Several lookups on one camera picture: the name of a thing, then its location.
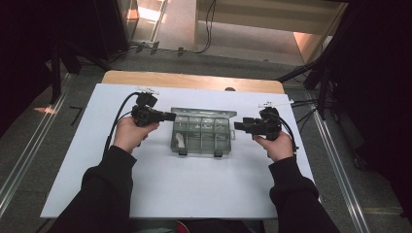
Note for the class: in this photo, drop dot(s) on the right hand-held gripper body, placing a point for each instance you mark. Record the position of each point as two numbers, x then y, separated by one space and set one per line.
268 124

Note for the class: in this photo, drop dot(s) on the wooden table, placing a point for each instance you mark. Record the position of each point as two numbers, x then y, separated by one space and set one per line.
181 80

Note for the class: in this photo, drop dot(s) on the person's right hand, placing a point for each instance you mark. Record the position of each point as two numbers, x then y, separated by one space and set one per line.
278 147

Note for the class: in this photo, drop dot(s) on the small clear oval case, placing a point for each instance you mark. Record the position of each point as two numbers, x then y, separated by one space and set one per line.
179 139

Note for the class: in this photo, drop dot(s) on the aluminium floor rail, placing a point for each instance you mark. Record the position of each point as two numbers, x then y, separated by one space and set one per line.
29 149
340 168

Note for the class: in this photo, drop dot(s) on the black metal stand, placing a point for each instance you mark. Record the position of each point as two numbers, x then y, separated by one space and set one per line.
55 74
324 74

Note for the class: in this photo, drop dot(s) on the dark curtain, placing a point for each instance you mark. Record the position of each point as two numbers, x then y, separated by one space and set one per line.
26 39
382 81

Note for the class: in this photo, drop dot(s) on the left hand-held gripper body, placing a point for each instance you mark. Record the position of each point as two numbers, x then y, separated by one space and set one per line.
144 113

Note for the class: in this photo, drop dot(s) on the grey transparent compartment box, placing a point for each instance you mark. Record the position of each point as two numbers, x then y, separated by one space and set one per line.
207 136

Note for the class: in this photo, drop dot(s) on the person's left hand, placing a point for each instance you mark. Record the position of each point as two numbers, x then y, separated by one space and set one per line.
129 136

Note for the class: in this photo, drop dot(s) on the beige shelf unit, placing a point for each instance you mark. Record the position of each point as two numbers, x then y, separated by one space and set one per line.
259 19

